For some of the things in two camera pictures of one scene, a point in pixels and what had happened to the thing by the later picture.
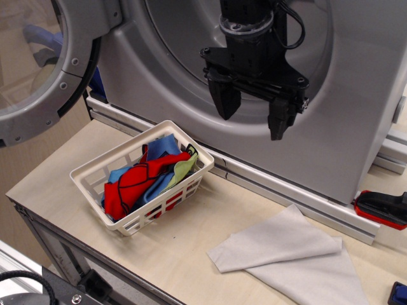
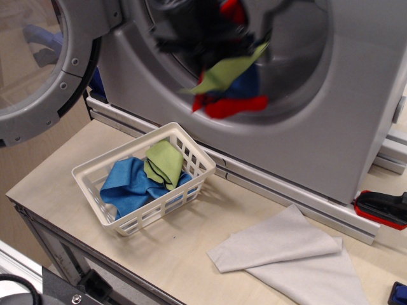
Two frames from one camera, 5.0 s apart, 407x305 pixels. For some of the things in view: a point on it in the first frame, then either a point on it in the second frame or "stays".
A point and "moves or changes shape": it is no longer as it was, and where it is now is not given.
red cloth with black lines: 120,194 → 218,107
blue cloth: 157,146 → 127,186
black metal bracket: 93,290 stays
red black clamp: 383,208 stays
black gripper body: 259,63 → 200,28
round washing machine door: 48,49 stays
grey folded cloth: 286,252 stays
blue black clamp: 398,295 stays
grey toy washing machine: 355,53 stays
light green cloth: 184,168 moves or changes shape
